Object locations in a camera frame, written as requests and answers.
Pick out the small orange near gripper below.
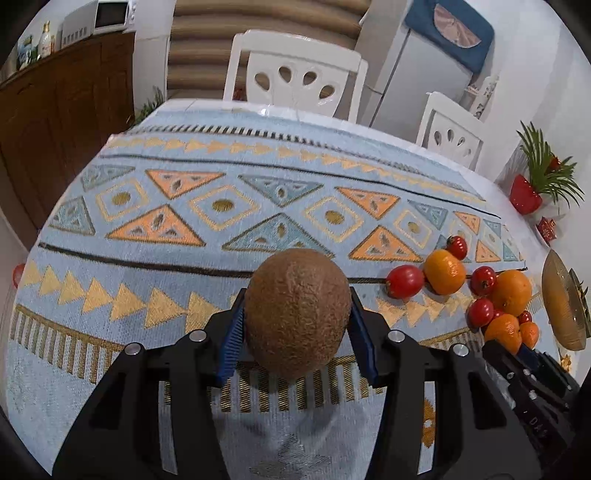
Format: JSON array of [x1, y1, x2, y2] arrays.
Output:
[[520, 321, 540, 350]]

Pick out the silver refrigerator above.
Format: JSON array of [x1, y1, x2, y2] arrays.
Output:
[[356, 1, 476, 142]]

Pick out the patterned blue table mat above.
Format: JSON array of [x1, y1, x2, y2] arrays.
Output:
[[2, 107, 545, 472]]

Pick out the bottles on cabinet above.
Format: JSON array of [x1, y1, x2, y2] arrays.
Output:
[[17, 21, 55, 70]]

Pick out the brown coconut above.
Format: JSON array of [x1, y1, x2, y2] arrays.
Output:
[[245, 248, 352, 381]]

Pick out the lower orange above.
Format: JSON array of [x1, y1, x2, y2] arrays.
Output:
[[488, 270, 532, 317]]

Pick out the green plant in red pot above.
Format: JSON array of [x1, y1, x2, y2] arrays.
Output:
[[510, 122, 585, 215]]

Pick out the brown wooden cabinet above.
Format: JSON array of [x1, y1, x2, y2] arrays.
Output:
[[1, 32, 135, 248]]

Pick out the red object on floor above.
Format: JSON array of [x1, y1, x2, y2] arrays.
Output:
[[12, 263, 25, 289]]

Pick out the small red tomato low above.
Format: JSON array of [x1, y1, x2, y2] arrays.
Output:
[[518, 310, 533, 324]]

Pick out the upper orange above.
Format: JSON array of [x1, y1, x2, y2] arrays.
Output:
[[423, 249, 467, 296]]

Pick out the left white chair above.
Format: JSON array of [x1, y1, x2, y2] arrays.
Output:
[[222, 30, 368, 123]]

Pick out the right white chair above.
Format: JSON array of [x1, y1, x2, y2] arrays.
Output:
[[416, 92, 485, 170]]

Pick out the white chair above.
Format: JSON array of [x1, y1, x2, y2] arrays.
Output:
[[222, 30, 368, 123], [416, 92, 485, 170]]

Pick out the red tomato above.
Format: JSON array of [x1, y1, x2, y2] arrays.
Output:
[[386, 265, 425, 299], [470, 266, 497, 297], [467, 298, 495, 330], [446, 235, 468, 261]]

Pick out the small green floor plant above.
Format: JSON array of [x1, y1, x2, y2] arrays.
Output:
[[133, 86, 165, 125]]

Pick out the striped brown window blind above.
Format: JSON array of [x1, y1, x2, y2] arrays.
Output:
[[167, 1, 370, 115]]

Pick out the blue fridge cover cloth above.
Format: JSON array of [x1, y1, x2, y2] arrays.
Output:
[[404, 0, 495, 75]]

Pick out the golden fruit bowl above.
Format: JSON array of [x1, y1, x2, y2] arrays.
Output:
[[542, 250, 587, 351]]

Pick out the white microwave oven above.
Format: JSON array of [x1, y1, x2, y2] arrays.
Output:
[[60, 1, 136, 48]]

